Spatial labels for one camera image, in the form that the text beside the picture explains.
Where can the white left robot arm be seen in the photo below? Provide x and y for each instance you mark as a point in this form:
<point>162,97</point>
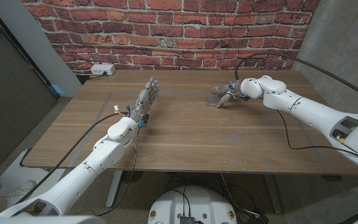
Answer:
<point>89,171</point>

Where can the white table leg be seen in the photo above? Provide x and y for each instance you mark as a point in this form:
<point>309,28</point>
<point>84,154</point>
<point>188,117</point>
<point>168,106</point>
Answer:
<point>114,189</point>

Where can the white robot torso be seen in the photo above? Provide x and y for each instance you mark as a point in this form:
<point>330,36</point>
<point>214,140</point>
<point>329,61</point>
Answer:
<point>204,202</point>

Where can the blue floor object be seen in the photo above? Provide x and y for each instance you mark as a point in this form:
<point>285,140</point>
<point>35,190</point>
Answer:
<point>57,89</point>

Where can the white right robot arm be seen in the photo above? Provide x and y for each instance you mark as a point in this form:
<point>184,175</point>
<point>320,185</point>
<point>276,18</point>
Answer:
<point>315,115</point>

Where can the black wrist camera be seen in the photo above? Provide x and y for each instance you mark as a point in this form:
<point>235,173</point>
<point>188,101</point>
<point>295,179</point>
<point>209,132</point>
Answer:
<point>245,96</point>
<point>144,119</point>

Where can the white power outlet box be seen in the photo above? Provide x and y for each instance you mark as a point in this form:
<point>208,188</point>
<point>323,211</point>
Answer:
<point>102,69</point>

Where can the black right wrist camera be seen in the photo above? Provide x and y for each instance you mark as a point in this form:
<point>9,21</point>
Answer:
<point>245,96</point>

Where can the small grey torso device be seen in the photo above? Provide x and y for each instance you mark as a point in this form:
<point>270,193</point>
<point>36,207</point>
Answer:
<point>186,220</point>

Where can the black round floor object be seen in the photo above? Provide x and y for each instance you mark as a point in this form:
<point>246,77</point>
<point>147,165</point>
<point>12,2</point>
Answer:
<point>132,176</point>

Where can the red brick printed backdrop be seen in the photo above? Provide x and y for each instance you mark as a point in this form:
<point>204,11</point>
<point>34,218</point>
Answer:
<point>172,31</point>

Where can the small hinged metal tin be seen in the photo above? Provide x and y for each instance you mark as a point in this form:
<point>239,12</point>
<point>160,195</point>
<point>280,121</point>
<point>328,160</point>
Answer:
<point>210,101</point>

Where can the white shoe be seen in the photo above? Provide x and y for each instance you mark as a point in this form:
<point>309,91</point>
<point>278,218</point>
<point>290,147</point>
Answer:
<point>19,193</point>

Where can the white floor plate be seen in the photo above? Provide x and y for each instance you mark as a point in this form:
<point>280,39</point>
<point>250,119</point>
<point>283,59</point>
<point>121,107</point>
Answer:
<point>17,174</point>

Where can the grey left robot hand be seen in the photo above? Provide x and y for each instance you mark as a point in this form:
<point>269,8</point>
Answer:
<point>146,98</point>

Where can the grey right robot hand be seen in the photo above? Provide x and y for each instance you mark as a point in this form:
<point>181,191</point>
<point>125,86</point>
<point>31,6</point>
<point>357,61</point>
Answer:
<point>232,90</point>

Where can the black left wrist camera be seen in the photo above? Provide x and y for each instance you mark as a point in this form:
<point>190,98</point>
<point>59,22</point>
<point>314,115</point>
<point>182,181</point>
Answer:
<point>144,119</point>

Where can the grey table leg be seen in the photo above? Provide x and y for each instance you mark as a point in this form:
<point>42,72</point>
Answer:
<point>273,196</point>

